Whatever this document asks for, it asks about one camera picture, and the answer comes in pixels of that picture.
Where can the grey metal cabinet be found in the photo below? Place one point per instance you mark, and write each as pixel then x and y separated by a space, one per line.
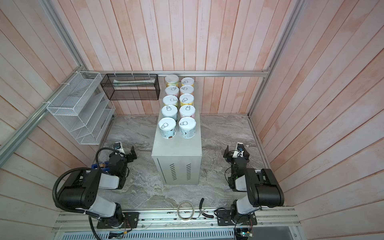
pixel 179 160

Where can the yellow label can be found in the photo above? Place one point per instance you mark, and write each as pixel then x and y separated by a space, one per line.
pixel 187 81

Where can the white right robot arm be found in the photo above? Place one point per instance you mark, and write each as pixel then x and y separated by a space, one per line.
pixel 261 188

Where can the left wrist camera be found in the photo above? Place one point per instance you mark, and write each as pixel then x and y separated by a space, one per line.
pixel 118 147

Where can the pink label can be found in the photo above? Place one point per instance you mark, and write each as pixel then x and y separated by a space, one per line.
pixel 187 89

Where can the black mesh wall basket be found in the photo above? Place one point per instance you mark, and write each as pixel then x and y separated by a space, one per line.
pixel 128 87

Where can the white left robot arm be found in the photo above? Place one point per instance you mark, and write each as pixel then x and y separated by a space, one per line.
pixel 76 190

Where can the white wire mesh rack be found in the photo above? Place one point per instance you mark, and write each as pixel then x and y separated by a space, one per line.
pixel 81 110

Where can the black handled pliers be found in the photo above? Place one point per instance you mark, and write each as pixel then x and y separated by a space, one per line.
pixel 201 211

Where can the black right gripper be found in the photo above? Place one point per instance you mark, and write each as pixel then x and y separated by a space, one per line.
pixel 229 154

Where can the grey label can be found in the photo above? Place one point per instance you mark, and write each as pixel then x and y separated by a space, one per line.
pixel 187 127

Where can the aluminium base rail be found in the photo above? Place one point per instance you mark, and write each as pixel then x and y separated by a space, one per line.
pixel 279 223

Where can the white lid can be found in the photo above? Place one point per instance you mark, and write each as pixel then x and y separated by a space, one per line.
pixel 187 111

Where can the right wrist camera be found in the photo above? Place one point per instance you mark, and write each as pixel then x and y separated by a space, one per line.
pixel 239 151

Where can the floor can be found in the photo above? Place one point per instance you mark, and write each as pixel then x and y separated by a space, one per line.
pixel 167 127
pixel 171 100
pixel 170 111
pixel 186 99

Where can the blue tape dispenser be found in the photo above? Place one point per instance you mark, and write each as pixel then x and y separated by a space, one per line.
pixel 104 166

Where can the tall yellow peach can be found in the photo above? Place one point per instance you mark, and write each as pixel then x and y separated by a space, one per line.
pixel 172 80

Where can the clear tape roll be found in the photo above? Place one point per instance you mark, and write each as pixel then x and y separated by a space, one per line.
pixel 185 211

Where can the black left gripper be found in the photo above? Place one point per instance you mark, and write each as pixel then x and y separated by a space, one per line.
pixel 133 153

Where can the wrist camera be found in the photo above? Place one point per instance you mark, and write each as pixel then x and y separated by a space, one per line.
pixel 239 151
pixel 118 147

